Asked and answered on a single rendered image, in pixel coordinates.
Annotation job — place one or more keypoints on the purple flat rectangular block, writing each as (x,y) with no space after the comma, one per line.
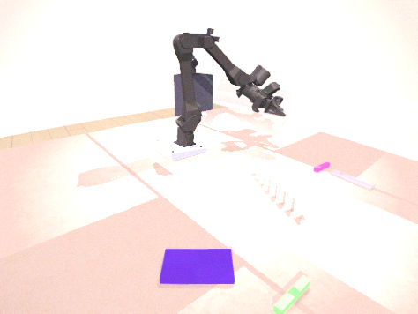
(197,266)

